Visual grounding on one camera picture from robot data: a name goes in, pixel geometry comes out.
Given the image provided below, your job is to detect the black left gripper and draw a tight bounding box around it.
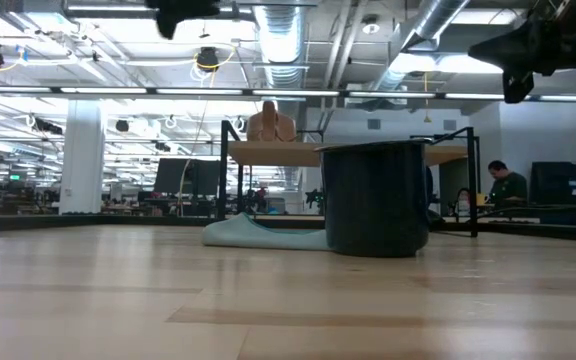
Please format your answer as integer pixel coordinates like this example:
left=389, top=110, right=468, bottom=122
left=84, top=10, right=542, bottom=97
left=144, top=0, right=222, bottom=41

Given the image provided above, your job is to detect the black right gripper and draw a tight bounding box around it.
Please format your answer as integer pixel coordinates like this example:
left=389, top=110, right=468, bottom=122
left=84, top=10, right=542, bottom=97
left=467, top=0, right=576, bottom=105

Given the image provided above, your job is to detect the dark blue enamel mug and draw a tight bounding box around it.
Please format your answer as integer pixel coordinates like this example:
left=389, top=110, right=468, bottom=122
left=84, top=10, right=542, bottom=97
left=315, top=138, right=435, bottom=259

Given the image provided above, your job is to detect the wooden shelf board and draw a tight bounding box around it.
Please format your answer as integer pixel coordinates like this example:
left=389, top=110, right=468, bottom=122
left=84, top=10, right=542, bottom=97
left=226, top=140, right=470, bottom=169

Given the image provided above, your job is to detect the person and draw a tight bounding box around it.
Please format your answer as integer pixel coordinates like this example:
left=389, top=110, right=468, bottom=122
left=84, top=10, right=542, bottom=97
left=486, top=159, right=530, bottom=209

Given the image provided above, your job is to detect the black cabinet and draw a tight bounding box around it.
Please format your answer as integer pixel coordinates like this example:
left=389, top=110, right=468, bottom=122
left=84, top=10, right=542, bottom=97
left=529, top=160, right=576, bottom=227

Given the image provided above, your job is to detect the long led light bar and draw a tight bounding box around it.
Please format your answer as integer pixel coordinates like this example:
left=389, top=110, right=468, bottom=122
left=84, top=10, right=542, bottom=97
left=0, top=84, right=576, bottom=103

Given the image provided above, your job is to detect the black computer monitor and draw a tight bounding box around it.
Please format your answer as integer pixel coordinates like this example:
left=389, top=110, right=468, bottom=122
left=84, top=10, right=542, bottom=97
left=153, top=157, right=222, bottom=197

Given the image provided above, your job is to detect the white column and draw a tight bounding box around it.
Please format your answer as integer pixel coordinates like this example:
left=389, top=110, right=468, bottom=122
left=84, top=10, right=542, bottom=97
left=58, top=99, right=106, bottom=216

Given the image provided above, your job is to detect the teal folded cloth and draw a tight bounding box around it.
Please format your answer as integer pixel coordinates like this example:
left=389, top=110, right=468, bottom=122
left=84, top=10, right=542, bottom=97
left=200, top=211, right=331, bottom=252

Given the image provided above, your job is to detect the silver smooth air duct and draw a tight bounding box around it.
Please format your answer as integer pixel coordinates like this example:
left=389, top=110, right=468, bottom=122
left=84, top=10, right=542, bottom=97
left=367, top=0, right=472, bottom=94

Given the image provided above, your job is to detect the silver ribbed air duct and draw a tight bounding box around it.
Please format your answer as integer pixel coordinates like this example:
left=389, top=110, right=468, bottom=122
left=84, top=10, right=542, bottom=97
left=253, top=3, right=310, bottom=132

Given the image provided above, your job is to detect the black metal shelf frame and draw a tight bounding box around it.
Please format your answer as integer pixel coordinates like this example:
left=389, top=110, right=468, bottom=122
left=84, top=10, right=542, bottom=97
left=217, top=119, right=482, bottom=239

